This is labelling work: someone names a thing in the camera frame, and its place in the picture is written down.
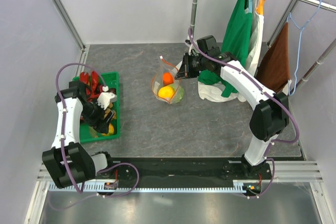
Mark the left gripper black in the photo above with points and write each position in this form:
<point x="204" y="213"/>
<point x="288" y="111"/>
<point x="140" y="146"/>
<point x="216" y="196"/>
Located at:
<point x="95" y="123"/>

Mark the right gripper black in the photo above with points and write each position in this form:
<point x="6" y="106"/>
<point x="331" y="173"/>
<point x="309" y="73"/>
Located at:
<point x="186" y="67"/>

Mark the yellow green mango toy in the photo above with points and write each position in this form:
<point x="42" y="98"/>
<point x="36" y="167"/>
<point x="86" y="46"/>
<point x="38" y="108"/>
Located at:
<point x="110" y="131"/>

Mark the orange fruit toy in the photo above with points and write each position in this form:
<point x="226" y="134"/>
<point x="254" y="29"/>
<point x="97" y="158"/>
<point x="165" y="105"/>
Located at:
<point x="167" y="78"/>

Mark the green cabbage toy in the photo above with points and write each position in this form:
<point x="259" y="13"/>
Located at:
<point x="178" y="93"/>

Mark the clear zip top bag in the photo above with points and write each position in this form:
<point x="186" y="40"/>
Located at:
<point x="157" y="82"/>

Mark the yellow lemon toy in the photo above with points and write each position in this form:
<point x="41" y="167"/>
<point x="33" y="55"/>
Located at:
<point x="166" y="92"/>

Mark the red lobster toy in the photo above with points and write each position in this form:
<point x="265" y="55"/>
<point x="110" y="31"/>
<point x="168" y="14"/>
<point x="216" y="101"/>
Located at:
<point x="92" y="85"/>

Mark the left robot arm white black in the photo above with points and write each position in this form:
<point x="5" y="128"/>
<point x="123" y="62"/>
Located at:
<point x="67" y="161"/>

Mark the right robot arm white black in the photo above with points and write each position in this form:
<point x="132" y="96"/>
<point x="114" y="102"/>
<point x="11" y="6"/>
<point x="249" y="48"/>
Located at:
<point x="269" y="117"/>

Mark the green leaf toy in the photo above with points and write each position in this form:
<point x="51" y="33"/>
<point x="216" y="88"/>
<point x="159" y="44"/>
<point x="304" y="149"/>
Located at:
<point x="93" y="133"/>

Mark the brown longan cluster toy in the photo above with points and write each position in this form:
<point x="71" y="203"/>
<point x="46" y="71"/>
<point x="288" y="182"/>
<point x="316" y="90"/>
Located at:
<point x="110" y="106"/>

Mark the white garment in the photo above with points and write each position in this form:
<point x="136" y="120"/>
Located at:
<point x="251" y="64"/>

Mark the green shirt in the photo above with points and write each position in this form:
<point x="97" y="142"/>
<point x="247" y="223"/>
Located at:
<point x="236" y="41"/>

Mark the brown towel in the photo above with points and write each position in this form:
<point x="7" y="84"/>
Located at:
<point x="274" y="69"/>

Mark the metal clothes rack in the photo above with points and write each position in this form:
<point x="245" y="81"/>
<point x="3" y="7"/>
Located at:
<point x="191" y="24"/>

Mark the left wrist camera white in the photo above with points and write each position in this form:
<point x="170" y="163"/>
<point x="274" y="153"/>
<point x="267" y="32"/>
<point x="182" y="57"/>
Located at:
<point x="105" y="98"/>

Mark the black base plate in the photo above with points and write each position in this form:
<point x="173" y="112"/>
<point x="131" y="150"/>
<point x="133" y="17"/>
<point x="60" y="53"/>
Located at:
<point x="183" y="172"/>

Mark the blue wire hanger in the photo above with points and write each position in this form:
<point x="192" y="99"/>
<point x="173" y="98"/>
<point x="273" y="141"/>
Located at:
<point x="292" y="90"/>

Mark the slotted cable duct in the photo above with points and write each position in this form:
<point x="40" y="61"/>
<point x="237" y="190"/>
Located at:
<point x="103" y="187"/>

